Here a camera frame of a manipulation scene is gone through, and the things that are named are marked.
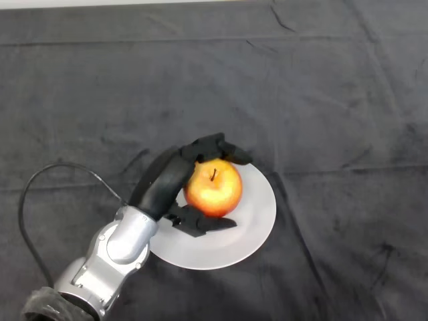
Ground white round plate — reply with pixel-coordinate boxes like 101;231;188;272
146;160;278;270

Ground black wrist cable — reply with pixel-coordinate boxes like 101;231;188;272
18;163;130;288

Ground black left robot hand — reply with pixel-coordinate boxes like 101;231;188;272
128;132;254;239

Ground red yellow apple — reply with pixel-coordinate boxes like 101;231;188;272
183;158;243;219

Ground black velvet table cloth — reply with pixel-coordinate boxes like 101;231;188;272
0;0;428;321

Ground black fabric arm sleeve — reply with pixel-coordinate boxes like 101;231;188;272
21;286;101;321

